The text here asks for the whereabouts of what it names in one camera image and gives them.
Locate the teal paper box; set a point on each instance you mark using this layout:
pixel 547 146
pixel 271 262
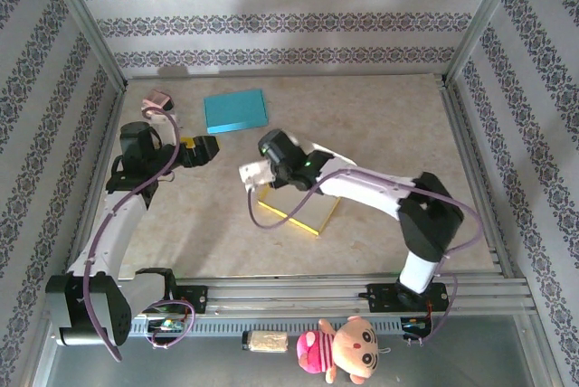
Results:
pixel 235 111

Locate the yellow paper box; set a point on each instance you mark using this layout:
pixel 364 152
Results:
pixel 316 206

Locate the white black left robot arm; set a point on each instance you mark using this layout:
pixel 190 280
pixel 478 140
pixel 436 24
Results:
pixel 113 229

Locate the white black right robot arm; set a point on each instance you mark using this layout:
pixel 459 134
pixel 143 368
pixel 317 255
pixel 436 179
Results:
pixel 362 183

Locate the pink black toy block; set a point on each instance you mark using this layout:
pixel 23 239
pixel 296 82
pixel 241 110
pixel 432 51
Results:
pixel 158 98

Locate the white roll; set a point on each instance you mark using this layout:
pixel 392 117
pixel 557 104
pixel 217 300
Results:
pixel 264 342

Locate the small circuit board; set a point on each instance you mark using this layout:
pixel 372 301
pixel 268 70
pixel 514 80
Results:
pixel 415 324
pixel 166 324

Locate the pink plush doll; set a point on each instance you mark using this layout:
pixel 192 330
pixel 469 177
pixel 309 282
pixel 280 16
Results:
pixel 339 351

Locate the grey metal tray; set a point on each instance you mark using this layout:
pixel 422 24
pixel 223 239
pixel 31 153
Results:
pixel 203 369

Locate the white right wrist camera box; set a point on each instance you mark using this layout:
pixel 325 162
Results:
pixel 255 172

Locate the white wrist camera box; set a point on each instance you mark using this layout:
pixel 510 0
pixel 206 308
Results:
pixel 160 119
pixel 255 172

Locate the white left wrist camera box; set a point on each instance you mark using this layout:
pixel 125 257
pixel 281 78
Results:
pixel 160 119

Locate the thin aluminium wall rail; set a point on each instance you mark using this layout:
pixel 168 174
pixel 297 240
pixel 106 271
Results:
pixel 280 75

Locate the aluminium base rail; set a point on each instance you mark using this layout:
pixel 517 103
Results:
pixel 289 292

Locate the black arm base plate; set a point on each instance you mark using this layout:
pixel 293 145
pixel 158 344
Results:
pixel 380 299
pixel 194 299

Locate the aluminium frame post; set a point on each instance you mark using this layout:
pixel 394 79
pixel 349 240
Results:
pixel 486 16
pixel 81 16

